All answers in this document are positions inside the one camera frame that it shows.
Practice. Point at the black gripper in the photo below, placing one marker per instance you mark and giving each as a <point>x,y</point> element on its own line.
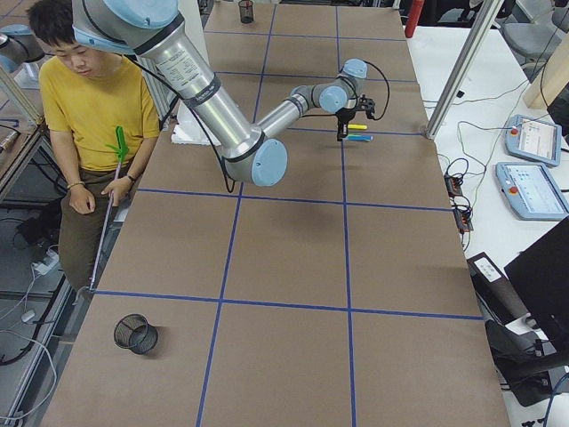
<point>344,117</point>

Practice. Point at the blue marker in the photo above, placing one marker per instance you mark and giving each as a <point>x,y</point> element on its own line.
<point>360,138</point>

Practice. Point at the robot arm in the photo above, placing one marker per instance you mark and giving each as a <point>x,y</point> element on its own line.
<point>155,30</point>
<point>19,45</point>

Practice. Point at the red fire extinguisher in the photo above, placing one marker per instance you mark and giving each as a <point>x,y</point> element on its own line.
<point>413,17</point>

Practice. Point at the far black mesh cup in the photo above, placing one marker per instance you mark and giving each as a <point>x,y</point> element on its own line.
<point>246,12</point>

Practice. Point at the black mesh cup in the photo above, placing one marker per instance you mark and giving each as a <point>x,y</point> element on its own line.
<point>246,12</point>
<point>133,332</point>

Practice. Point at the far teach pendant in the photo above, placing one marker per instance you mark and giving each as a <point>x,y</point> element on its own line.
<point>533,139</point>

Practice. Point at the teach pendant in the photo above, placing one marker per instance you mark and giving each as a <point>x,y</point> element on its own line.
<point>531,191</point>
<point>533,139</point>

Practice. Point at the near teach pendant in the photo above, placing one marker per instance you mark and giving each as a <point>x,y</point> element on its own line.
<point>531,191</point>

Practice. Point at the green grabber stick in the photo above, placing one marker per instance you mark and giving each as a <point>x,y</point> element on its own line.
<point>121,150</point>

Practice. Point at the black power adapter box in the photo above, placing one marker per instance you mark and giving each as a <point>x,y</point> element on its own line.
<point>496,291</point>

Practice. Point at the person in yellow shirt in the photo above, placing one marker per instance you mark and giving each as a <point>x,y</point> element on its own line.
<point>86,94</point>

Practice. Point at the black monitor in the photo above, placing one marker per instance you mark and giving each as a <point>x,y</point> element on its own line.
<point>539,276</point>

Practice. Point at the near black mesh cup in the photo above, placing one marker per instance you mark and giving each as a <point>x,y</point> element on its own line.
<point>133,332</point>

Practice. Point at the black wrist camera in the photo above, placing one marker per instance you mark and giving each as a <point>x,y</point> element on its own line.
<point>366,105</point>

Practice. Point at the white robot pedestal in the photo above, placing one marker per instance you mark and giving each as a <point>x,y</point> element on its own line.
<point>191,130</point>

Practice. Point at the aluminium frame post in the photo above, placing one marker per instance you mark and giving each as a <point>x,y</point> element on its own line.
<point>474,40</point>

